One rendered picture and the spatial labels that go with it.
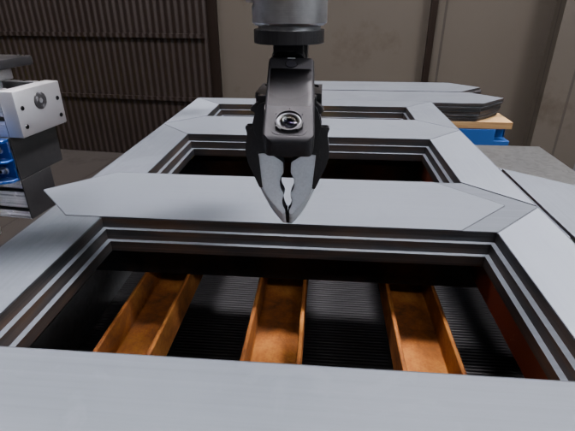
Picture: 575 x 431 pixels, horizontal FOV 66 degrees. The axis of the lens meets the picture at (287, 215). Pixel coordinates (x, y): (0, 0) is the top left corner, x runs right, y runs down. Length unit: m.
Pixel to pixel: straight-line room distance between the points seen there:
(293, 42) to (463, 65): 2.91
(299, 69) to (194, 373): 0.30
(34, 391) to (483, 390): 0.36
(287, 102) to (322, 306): 0.63
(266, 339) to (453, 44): 2.83
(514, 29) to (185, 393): 3.18
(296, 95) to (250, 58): 2.98
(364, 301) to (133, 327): 0.50
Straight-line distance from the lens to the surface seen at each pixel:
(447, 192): 0.77
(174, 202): 0.71
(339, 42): 3.27
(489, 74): 3.37
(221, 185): 0.76
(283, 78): 0.44
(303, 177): 0.49
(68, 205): 0.75
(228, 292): 1.02
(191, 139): 1.09
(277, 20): 0.45
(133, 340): 0.73
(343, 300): 1.00
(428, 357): 0.70
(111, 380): 0.42
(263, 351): 0.68
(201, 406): 0.38
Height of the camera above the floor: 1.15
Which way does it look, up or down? 26 degrees down
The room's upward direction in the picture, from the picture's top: straight up
